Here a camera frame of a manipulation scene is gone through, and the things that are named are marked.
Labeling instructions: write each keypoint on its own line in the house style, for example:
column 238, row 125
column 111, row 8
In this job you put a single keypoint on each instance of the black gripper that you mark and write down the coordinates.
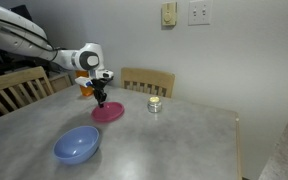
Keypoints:
column 98, row 86

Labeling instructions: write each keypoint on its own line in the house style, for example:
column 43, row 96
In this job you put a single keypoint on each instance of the pink plate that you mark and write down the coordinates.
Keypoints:
column 110, row 111

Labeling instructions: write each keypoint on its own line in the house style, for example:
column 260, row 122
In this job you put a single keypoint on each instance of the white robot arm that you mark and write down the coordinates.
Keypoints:
column 19, row 35

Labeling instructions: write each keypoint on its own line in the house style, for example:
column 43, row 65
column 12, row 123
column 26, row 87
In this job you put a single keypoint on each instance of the blue bowl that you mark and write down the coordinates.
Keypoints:
column 77, row 145

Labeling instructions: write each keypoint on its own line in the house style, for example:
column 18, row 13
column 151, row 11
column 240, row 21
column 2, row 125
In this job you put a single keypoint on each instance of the orange water bottle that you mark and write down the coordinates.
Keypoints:
column 86, row 91

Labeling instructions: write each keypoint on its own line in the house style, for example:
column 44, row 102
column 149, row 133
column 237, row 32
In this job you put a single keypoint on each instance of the silver candle jar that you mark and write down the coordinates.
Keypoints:
column 154, row 104

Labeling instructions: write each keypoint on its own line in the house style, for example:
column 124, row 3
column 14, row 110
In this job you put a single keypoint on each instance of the wooden chair behind table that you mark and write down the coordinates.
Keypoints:
column 148, row 81

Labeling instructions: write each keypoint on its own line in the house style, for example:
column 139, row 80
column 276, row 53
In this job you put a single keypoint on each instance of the wooden chair left side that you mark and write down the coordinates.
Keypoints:
column 24, row 87

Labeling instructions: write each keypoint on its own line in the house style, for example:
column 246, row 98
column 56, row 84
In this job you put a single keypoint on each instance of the beige thermostat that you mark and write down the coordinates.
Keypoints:
column 169, row 14

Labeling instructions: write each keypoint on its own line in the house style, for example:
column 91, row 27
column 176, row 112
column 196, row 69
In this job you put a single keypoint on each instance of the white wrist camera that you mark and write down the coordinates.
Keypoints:
column 94, row 74

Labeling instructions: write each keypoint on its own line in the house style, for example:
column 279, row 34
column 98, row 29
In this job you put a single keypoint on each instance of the white light switch plate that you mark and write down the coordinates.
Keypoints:
column 199, row 12

